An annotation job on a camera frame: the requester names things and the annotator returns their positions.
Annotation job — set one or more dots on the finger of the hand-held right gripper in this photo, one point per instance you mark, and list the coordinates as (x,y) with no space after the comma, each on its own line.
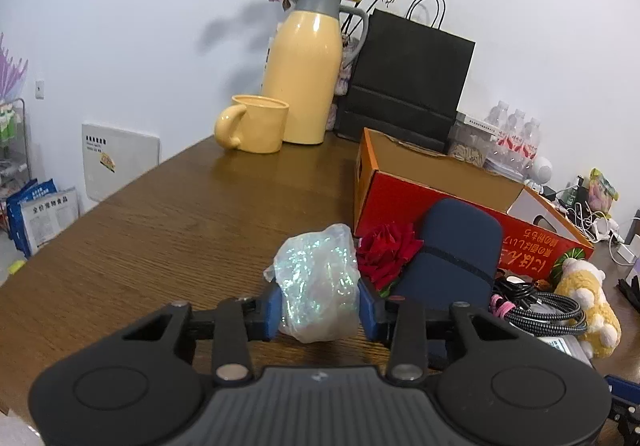
(622,388)

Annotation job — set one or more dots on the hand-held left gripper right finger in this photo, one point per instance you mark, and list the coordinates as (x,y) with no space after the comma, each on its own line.
(366,312)

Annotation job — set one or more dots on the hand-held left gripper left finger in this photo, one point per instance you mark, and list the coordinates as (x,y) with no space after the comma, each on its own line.
(274,310)

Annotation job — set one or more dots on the iridescent plastic bag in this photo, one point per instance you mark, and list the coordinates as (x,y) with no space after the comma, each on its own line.
(317,281)

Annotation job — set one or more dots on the red rose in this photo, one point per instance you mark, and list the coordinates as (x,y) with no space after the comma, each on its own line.
(385,253)

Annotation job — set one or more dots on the yellow plush toy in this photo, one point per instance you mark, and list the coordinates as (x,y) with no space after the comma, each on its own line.
(592,301)

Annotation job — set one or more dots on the navy blue case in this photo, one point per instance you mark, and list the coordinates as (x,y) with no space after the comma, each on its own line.
(455,251)

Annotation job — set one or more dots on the orange cardboard box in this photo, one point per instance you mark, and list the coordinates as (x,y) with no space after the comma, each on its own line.
(400,186)

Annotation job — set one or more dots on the grey flat device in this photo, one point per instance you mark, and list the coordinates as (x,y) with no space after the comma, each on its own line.
(567,347)

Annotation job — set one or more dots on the white charger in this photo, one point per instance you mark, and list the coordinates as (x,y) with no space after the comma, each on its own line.
(625,252)

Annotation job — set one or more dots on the yellow mug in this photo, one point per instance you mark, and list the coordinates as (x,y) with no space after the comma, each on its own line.
(260,126)

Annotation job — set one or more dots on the clear jar of seeds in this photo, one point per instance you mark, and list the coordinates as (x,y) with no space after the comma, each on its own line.
(467,148)

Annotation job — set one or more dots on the yellow green snack packet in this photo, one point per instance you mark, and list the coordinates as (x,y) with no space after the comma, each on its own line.
(602,191)

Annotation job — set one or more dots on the small white box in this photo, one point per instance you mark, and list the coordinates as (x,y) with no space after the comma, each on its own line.
(477,122)

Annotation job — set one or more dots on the white robot figure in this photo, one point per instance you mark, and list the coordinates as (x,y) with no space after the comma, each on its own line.
(541,171)

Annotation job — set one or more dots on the clear water bottle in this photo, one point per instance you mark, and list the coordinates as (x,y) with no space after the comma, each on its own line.
(499,126)
(530,143)
(515,136)

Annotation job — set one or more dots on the pink textured vase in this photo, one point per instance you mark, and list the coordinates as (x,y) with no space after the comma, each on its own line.
(344,76)

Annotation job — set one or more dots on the black paper bag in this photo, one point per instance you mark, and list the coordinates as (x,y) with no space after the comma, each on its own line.
(405,76)

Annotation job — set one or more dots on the yellow thermos jug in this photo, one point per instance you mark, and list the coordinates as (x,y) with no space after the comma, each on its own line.
(302,71)

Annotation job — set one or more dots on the blue white pet food bags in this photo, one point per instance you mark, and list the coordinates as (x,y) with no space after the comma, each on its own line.
(45,216)

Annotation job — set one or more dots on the white wall panel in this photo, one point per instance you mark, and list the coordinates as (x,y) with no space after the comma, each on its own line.
(120,156)

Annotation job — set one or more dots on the wall switch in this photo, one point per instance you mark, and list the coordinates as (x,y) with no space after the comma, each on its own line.
(39,88)

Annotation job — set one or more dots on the purple wall decoration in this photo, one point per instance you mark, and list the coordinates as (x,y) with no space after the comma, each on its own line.
(10,71)

